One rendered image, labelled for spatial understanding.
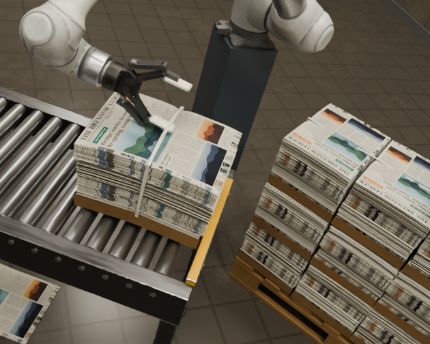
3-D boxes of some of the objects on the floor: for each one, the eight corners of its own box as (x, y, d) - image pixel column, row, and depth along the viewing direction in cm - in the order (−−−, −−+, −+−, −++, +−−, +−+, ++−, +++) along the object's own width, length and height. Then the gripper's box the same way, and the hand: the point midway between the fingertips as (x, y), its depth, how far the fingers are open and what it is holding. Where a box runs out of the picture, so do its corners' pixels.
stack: (269, 233, 271) (330, 99, 217) (485, 386, 233) (623, 271, 179) (226, 275, 244) (283, 136, 191) (461, 456, 206) (615, 346, 152)
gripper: (123, 25, 131) (203, 63, 132) (102, 102, 147) (173, 136, 148) (111, 37, 125) (194, 77, 126) (91, 116, 141) (164, 151, 142)
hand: (178, 107), depth 137 cm, fingers open, 13 cm apart
